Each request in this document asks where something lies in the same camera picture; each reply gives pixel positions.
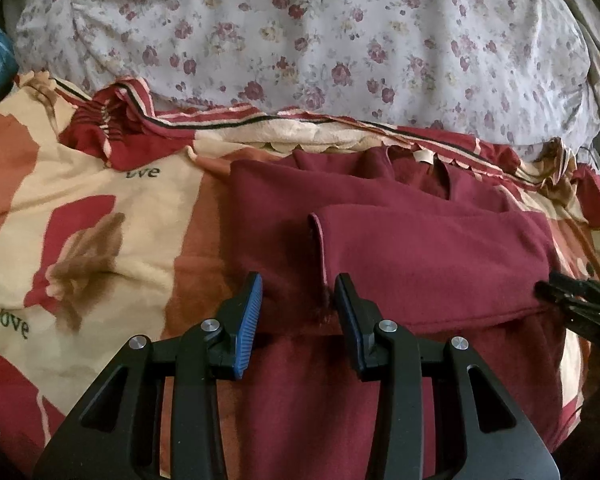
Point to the maroon sweatshirt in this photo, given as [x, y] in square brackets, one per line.
[405, 260]

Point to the white floral quilt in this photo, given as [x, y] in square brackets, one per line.
[305, 35]

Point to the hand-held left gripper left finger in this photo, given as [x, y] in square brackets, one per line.
[247, 325]

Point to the red and cream printed blanket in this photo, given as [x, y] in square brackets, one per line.
[130, 240]

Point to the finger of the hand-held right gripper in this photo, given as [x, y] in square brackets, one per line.
[592, 322]
[567, 287]

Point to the beige crumpled cloth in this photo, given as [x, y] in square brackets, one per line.
[597, 45]

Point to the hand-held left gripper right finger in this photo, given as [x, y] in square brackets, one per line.
[349, 322]

